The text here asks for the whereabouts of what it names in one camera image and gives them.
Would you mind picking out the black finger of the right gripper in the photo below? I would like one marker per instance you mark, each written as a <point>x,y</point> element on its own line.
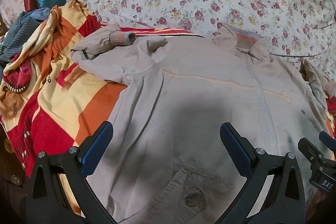
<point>327,140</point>
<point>310,151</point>

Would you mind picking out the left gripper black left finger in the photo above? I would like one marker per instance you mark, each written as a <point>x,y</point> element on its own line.
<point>59,191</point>

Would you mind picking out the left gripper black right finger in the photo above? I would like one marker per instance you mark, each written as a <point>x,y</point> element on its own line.
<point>273,191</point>

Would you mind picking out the beige grey jacket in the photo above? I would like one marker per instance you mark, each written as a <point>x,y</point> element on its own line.
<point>166,162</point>

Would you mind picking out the orange red yellow blanket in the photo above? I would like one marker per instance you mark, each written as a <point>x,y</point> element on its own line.
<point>63,104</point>

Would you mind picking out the red knitted garment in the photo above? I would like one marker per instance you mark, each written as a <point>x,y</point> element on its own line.
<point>17,79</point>

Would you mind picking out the blue striped garment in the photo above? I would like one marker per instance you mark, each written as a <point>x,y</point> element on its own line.
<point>20,31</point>

